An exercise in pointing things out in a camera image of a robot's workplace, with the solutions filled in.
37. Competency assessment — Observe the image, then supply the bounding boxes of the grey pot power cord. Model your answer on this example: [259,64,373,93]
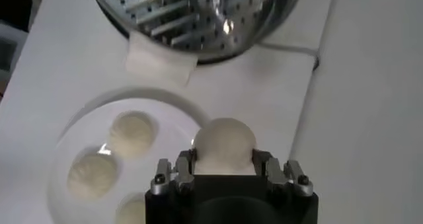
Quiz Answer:
[259,42,321,71]

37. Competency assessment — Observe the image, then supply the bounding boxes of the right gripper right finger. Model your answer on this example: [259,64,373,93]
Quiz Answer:
[251,148,314,197]

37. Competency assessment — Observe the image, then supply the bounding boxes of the white steamed baozi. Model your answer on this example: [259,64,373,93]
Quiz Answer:
[67,152,119,200]
[108,111,159,159]
[115,194,147,224]
[192,117,258,176]

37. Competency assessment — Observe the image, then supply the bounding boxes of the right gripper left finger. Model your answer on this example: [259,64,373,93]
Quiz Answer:
[150,148,198,197]

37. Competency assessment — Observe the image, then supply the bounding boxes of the white round plate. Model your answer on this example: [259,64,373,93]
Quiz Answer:
[46,94,212,224]

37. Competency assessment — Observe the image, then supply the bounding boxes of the stainless steel steamer basket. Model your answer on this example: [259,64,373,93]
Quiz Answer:
[84,0,307,87]

